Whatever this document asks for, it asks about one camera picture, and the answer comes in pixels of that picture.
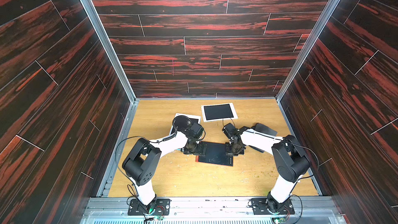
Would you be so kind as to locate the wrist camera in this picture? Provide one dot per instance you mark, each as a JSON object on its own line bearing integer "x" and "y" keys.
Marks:
{"x": 230, "y": 131}
{"x": 194, "y": 129}

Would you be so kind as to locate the aluminium front rail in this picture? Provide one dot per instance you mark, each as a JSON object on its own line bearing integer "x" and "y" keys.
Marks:
{"x": 215, "y": 210}

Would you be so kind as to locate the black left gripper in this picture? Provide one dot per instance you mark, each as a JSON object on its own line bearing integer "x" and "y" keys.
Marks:
{"x": 200, "y": 151}

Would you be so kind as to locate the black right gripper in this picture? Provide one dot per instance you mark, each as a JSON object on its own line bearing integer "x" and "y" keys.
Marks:
{"x": 235, "y": 149}

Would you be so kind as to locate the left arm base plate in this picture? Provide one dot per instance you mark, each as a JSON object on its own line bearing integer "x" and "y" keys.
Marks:
{"x": 157, "y": 207}

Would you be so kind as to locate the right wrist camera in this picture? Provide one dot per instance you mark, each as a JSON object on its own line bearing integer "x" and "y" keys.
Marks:
{"x": 230, "y": 131}

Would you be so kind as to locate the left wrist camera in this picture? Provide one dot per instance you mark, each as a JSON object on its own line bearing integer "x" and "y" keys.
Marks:
{"x": 194, "y": 129}

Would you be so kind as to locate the dark grey wiping cloth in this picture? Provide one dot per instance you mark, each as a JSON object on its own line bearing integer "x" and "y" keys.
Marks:
{"x": 264, "y": 130}

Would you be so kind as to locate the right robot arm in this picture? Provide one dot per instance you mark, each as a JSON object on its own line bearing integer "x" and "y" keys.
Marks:
{"x": 291, "y": 160}

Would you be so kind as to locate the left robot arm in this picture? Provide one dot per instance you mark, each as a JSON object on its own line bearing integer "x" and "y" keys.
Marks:
{"x": 142, "y": 161}

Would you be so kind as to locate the aluminium frame right post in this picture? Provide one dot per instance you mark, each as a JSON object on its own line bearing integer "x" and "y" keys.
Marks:
{"x": 317, "y": 30}

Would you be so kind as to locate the aluminium frame left post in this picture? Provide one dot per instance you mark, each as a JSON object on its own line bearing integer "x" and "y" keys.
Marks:
{"x": 106, "y": 43}

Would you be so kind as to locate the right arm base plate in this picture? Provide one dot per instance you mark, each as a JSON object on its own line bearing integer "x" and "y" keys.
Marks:
{"x": 266, "y": 206}

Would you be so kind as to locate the red drawing tablet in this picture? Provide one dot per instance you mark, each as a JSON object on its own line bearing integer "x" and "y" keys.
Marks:
{"x": 215, "y": 153}

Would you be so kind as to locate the aluminium frame post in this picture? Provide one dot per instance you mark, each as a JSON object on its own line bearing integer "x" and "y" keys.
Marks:
{"x": 317, "y": 30}
{"x": 106, "y": 43}

